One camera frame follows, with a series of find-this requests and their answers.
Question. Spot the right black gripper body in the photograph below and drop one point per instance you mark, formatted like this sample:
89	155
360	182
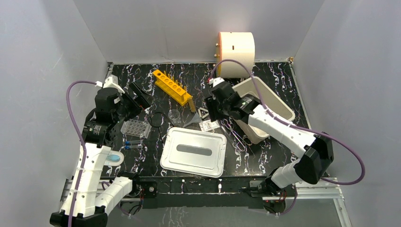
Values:
222	108

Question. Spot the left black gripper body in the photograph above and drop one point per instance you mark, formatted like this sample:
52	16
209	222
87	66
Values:
132	98

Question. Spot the white clay triangle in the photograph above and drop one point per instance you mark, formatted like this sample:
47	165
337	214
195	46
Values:
203	113

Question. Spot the test tube brush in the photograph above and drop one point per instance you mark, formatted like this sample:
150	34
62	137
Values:
192	105

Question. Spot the clear plastic funnel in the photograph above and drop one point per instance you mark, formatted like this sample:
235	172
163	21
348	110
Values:
196	119

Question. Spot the yellow test tube rack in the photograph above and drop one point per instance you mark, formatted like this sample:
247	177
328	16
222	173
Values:
169	86

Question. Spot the small clear beaker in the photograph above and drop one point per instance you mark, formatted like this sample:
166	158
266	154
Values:
174	116

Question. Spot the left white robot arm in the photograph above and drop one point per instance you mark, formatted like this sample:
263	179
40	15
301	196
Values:
83	206

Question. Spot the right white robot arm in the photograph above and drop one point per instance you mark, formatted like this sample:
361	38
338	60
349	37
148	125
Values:
313	151

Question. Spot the small clear plastic bag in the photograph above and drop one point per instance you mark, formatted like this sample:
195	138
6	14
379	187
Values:
208	125

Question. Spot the clear well plate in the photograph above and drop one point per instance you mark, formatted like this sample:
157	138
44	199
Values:
136	128

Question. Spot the metal crucible tongs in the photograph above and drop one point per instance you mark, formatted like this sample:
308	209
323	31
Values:
234	137

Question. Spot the blue capped tube upper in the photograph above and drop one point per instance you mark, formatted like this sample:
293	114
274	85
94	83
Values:
133	142

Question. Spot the blue capped tube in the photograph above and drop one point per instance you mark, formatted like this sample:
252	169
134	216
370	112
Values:
133	142
133	146

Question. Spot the blue capped tube lower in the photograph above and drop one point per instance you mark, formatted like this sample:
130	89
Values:
133	146

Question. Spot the white bin lid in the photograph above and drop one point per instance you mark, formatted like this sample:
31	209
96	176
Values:
194	152

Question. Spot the blue petri dish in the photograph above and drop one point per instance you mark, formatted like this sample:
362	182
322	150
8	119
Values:
114	158

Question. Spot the cream cylindrical device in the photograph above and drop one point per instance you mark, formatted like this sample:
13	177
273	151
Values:
239	46

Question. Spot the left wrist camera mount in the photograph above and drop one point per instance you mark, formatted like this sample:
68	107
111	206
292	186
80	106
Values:
110	81

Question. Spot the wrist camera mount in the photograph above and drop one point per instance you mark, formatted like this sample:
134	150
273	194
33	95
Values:
215	81
110	81

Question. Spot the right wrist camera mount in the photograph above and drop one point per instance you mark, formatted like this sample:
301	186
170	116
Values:
215	81

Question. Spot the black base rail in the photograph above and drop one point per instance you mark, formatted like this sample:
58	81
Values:
244	199

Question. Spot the aluminium frame rail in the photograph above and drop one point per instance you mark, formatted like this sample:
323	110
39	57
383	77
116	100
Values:
316	191

